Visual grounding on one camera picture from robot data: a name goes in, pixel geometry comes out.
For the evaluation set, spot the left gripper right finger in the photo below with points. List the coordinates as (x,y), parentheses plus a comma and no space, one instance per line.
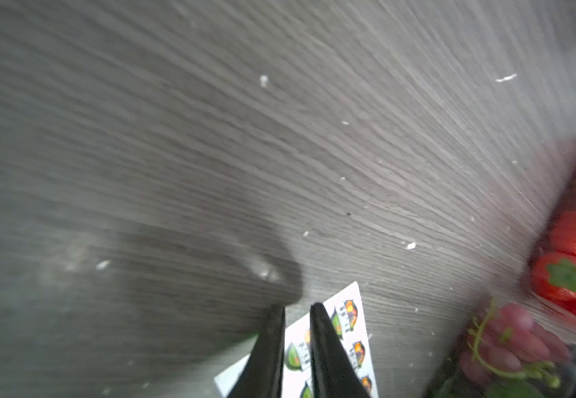
(333,375)

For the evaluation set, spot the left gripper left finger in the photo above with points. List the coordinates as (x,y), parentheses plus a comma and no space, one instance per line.
(262,376)

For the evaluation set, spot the white fruit sticker sheet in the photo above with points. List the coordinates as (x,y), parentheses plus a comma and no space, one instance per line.
(347,315)

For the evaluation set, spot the purple grape clamshell box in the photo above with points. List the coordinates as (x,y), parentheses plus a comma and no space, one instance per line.
(510,349)

